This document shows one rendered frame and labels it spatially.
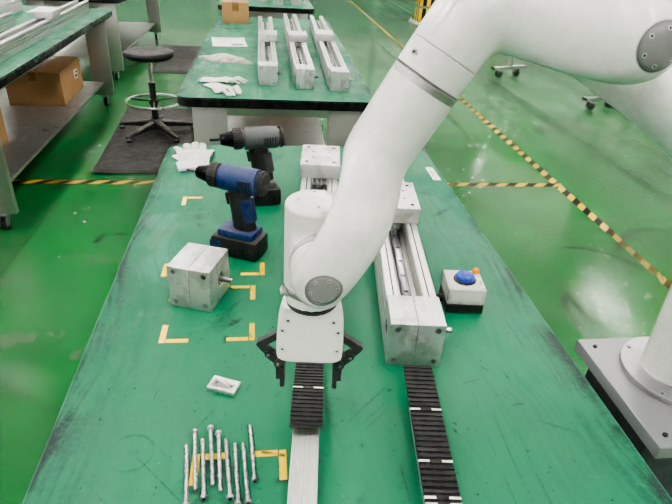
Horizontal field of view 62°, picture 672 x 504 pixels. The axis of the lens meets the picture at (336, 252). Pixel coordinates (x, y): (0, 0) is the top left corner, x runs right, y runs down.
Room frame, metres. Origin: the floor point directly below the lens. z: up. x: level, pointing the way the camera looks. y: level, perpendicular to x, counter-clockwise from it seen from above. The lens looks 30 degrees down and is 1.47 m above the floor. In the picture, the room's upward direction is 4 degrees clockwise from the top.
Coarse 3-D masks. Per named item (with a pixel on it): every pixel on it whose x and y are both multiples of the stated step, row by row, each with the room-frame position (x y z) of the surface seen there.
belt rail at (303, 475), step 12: (300, 432) 0.59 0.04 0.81; (312, 432) 0.59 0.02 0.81; (300, 444) 0.56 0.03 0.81; (312, 444) 0.56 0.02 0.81; (300, 456) 0.54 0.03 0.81; (312, 456) 0.54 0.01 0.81; (300, 468) 0.52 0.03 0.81; (312, 468) 0.52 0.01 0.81; (300, 480) 0.50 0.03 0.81; (312, 480) 0.50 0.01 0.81; (288, 492) 0.48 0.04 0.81; (300, 492) 0.48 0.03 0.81; (312, 492) 0.48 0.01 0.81
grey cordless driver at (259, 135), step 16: (240, 128) 1.43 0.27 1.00; (256, 128) 1.43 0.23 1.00; (272, 128) 1.45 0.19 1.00; (224, 144) 1.40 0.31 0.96; (240, 144) 1.40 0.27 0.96; (256, 144) 1.41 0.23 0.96; (272, 144) 1.43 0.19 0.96; (256, 160) 1.43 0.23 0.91; (272, 160) 1.45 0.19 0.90; (272, 176) 1.45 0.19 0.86; (272, 192) 1.42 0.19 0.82
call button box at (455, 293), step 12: (444, 276) 1.01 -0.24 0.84; (480, 276) 1.02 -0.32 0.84; (444, 288) 1.00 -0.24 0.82; (456, 288) 0.96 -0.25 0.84; (468, 288) 0.97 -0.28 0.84; (480, 288) 0.97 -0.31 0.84; (444, 300) 0.98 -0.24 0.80; (456, 300) 0.96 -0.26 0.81; (468, 300) 0.96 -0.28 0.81; (480, 300) 0.96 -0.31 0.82; (456, 312) 0.96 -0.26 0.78; (468, 312) 0.96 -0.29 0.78; (480, 312) 0.96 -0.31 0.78
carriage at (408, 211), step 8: (408, 184) 1.34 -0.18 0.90; (400, 192) 1.29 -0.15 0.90; (408, 192) 1.29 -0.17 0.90; (400, 200) 1.24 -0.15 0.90; (408, 200) 1.24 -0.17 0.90; (416, 200) 1.25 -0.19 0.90; (400, 208) 1.20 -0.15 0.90; (408, 208) 1.20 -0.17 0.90; (416, 208) 1.20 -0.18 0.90; (400, 216) 1.20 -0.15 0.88; (408, 216) 1.20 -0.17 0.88; (416, 216) 1.20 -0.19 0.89; (392, 224) 1.21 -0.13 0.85; (400, 224) 1.21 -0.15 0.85
